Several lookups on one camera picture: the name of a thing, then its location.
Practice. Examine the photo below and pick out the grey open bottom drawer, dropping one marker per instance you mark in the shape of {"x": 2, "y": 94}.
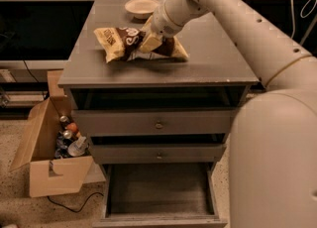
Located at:
{"x": 159, "y": 196}

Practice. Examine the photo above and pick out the clear plastic bottle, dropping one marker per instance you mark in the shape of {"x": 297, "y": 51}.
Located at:
{"x": 78, "y": 147}

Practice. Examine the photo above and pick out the grey top drawer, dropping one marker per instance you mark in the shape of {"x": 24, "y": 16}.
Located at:
{"x": 127, "y": 123}

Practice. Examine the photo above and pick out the silver can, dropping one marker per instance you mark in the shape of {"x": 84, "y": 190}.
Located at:
{"x": 64, "y": 120}
{"x": 67, "y": 134}

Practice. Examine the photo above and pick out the cardboard box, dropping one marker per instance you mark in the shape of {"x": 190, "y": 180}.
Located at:
{"x": 50, "y": 176}

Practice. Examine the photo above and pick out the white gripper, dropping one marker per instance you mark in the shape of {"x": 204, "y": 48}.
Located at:
{"x": 162, "y": 23}

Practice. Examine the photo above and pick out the grey drawer cabinet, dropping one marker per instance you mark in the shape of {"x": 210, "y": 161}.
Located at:
{"x": 214, "y": 77}

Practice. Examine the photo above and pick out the orange ball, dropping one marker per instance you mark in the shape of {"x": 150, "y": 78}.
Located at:
{"x": 72, "y": 127}

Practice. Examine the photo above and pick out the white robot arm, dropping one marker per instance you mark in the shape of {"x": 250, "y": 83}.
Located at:
{"x": 273, "y": 142}

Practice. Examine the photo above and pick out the brown chip bag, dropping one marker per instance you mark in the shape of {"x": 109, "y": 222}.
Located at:
{"x": 124, "y": 44}

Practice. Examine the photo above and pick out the white bowl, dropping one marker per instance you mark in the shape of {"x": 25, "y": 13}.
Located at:
{"x": 141, "y": 9}

